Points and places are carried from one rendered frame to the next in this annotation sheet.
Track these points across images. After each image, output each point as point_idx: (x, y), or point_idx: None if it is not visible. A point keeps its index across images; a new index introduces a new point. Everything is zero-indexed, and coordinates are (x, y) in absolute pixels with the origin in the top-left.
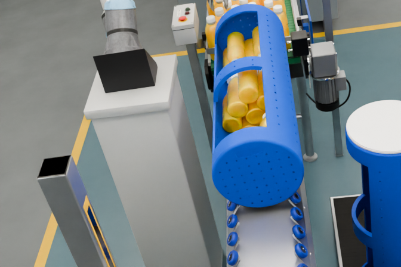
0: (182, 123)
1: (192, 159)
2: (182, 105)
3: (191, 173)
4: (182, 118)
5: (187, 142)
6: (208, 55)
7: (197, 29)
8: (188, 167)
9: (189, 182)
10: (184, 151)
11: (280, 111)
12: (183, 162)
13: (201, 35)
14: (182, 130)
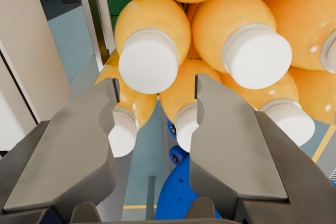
0: (110, 214)
1: (122, 157)
2: (102, 205)
3: (125, 170)
4: (108, 213)
5: (117, 185)
6: (106, 36)
7: (42, 47)
8: (123, 182)
9: (126, 183)
10: (119, 207)
11: None
12: (122, 212)
13: (64, 3)
14: (113, 211)
